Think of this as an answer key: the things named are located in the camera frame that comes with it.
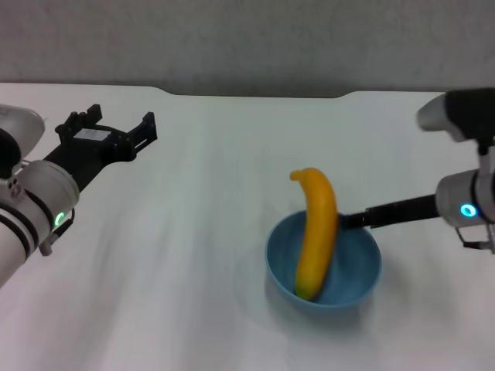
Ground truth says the blue ceramic bowl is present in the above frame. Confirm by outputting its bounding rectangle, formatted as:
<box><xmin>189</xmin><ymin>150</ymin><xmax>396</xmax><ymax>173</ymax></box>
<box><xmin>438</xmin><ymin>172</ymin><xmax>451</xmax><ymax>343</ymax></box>
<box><xmin>265</xmin><ymin>210</ymin><xmax>383</xmax><ymax>309</ymax></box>

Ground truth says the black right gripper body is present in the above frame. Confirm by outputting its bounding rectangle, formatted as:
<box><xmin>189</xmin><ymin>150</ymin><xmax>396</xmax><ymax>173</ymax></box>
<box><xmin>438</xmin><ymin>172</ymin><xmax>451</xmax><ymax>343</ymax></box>
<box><xmin>365</xmin><ymin>194</ymin><xmax>440</xmax><ymax>229</ymax></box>

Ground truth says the wrist cable with metal plug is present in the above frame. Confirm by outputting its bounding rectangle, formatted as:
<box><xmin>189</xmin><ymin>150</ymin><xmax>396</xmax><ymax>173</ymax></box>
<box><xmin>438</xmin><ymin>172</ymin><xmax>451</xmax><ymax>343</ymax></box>
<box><xmin>455</xmin><ymin>226</ymin><xmax>495</xmax><ymax>255</ymax></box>
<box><xmin>39</xmin><ymin>208</ymin><xmax>77</xmax><ymax>256</ymax></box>

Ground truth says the yellow banana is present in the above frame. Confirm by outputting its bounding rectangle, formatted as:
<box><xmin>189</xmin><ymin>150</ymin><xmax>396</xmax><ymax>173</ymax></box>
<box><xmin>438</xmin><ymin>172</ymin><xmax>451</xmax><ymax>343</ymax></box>
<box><xmin>288</xmin><ymin>166</ymin><xmax>339</xmax><ymax>301</ymax></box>

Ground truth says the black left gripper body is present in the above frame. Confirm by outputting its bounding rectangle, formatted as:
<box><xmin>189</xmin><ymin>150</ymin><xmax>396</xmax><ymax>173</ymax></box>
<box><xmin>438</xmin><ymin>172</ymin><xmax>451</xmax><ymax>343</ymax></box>
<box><xmin>43</xmin><ymin>112</ymin><xmax>135</xmax><ymax>193</ymax></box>

